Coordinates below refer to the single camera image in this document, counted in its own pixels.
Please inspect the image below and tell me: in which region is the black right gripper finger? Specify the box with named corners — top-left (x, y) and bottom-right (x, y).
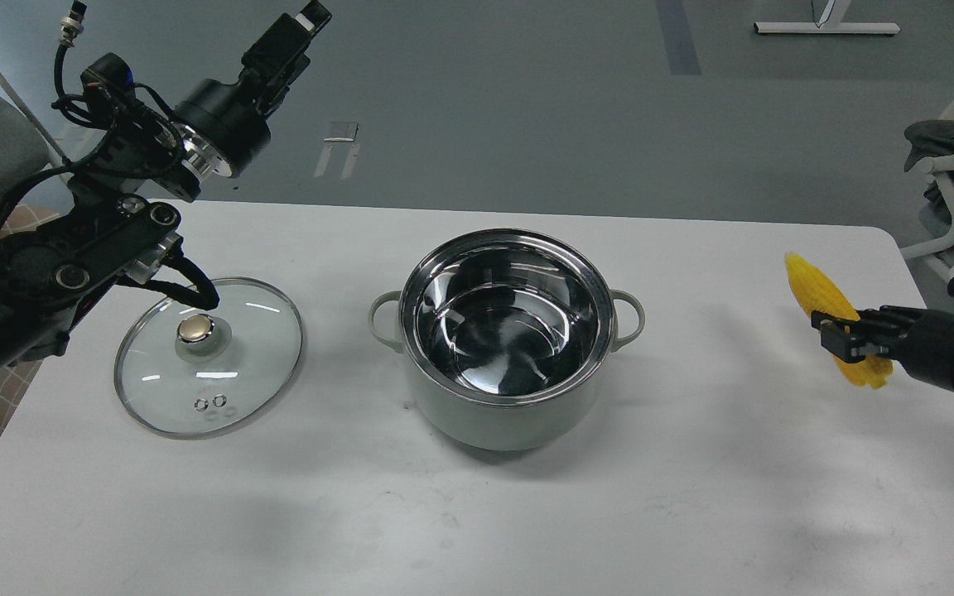
top-left (811, 305), bottom-right (908, 334)
top-left (821, 322), bottom-right (900, 363)

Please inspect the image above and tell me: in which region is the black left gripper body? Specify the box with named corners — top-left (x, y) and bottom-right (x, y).
top-left (173, 70), bottom-right (287, 178)

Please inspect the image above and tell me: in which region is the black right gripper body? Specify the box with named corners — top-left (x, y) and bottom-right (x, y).
top-left (887, 306), bottom-right (954, 392)

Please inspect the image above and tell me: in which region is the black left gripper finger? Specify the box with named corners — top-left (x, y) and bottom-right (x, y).
top-left (241, 1), bottom-right (332, 88)

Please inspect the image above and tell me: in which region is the yellow toy corn cob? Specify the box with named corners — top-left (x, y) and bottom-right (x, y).
top-left (784, 252), bottom-right (894, 390)

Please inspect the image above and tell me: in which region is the glass pot lid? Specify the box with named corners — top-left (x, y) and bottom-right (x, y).
top-left (113, 276), bottom-right (306, 439)

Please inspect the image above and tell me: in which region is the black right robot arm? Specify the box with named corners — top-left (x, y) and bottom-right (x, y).
top-left (809, 276), bottom-right (954, 392)

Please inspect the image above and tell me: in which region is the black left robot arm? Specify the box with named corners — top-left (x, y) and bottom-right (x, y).
top-left (0, 1), bottom-right (332, 370)

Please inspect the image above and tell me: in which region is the grey-green steel cooking pot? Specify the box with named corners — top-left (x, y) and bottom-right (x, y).
top-left (367, 228), bottom-right (646, 452)

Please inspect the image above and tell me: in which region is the white desk leg base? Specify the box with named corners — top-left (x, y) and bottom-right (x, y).
top-left (752, 1), bottom-right (901, 36)

